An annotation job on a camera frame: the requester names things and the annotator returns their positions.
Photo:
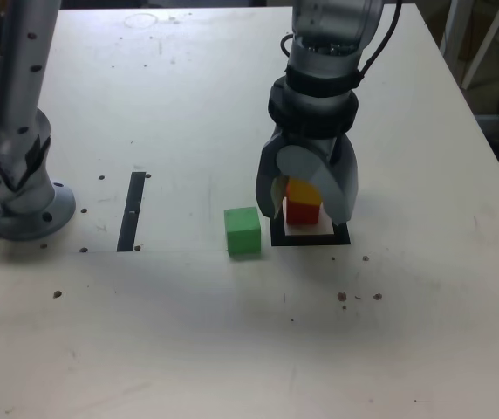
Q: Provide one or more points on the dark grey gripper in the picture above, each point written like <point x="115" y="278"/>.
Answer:
<point x="315" y="139"/>

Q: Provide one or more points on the yellow cube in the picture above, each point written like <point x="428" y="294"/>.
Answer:
<point x="299" y="194"/>

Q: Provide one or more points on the red cube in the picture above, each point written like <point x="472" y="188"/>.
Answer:
<point x="302" y="214"/>

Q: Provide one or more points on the green cube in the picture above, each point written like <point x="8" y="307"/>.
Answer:
<point x="243" y="233"/>

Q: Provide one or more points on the black tape square outline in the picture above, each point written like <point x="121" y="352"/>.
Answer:
<point x="310" y="241"/>

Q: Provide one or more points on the black tape strip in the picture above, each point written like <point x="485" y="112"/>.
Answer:
<point x="129" y="214"/>

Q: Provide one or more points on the white metal rack frame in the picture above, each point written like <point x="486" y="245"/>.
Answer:
<point x="487" y="43"/>

